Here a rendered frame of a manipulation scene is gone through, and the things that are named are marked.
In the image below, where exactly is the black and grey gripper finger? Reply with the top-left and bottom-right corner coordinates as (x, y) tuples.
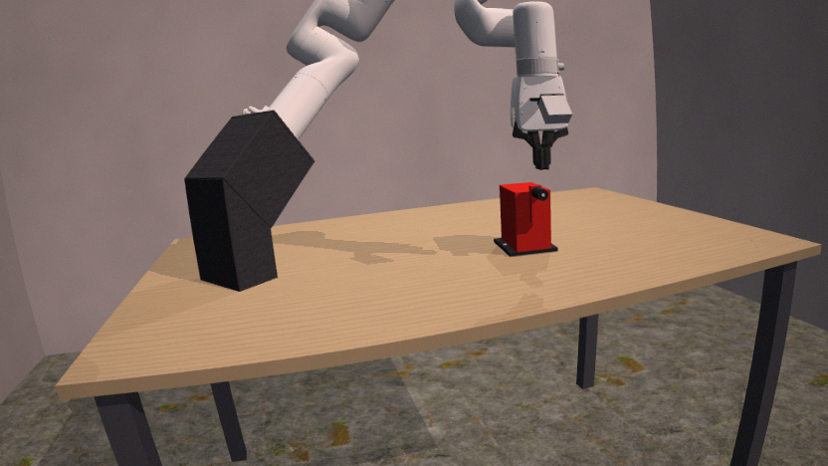
(541, 128), (568, 169)
(513, 121), (544, 170)

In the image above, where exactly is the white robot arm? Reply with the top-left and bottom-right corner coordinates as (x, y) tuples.
(242, 0), (572, 139)

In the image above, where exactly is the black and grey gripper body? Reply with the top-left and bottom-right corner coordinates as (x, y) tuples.
(511, 73), (568, 131)

